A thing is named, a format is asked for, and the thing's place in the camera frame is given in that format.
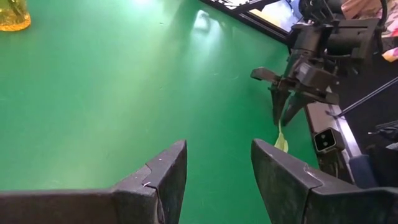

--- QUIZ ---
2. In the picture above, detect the black aluminium table frame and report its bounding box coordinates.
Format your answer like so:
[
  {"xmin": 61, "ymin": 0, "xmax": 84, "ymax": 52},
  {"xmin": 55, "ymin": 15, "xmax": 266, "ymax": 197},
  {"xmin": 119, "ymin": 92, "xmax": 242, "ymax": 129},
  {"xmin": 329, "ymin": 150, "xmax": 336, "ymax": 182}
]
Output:
[{"xmin": 198, "ymin": 0, "xmax": 364, "ymax": 190}]

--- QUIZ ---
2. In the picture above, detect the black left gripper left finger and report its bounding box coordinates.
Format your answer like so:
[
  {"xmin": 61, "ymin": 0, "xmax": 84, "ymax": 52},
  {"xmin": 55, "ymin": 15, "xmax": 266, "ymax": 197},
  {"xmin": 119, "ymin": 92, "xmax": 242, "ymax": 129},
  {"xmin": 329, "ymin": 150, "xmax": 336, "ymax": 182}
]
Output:
[{"xmin": 0, "ymin": 139, "xmax": 188, "ymax": 224}]

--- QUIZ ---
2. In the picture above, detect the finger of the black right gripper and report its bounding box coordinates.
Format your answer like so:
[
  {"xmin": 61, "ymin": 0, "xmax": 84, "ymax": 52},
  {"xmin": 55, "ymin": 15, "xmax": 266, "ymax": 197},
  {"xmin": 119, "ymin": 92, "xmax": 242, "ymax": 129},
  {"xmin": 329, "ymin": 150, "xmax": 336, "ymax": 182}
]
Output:
[
  {"xmin": 281, "ymin": 95, "xmax": 312, "ymax": 126},
  {"xmin": 271, "ymin": 88, "xmax": 289, "ymax": 126}
]

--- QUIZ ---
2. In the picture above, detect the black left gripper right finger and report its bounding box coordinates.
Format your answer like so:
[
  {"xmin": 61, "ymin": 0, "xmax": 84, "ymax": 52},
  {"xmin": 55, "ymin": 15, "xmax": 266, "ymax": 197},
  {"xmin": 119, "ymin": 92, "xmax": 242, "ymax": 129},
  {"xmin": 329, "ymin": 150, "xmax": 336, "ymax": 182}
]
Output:
[{"xmin": 250, "ymin": 138, "xmax": 398, "ymax": 224}]

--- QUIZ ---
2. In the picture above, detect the black artificial tulip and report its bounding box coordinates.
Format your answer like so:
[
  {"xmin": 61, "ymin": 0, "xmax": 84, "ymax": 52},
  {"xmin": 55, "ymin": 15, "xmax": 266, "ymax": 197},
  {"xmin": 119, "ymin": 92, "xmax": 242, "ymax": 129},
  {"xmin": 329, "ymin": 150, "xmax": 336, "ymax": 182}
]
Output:
[{"xmin": 274, "ymin": 119, "xmax": 289, "ymax": 153}]

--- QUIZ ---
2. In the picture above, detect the table-level camera box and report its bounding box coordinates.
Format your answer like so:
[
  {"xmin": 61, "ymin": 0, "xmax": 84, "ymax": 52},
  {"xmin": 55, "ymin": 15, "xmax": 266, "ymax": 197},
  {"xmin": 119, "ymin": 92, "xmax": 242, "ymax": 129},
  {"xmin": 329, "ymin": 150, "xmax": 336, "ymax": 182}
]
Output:
[{"xmin": 312, "ymin": 127, "xmax": 346, "ymax": 155}]

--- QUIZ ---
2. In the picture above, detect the yellow glass vase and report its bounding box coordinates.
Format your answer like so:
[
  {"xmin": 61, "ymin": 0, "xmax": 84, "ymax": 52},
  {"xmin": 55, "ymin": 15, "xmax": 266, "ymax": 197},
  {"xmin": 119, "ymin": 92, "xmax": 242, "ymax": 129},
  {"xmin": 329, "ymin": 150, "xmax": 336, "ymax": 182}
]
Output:
[{"xmin": 0, "ymin": 0, "xmax": 32, "ymax": 32}]

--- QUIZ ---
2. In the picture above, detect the green table mat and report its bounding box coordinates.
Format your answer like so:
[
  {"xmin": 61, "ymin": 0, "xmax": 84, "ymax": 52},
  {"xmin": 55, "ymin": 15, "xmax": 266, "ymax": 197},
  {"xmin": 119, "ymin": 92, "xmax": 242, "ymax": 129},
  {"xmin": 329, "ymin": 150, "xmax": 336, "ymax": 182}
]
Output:
[{"xmin": 0, "ymin": 0, "xmax": 320, "ymax": 224}]

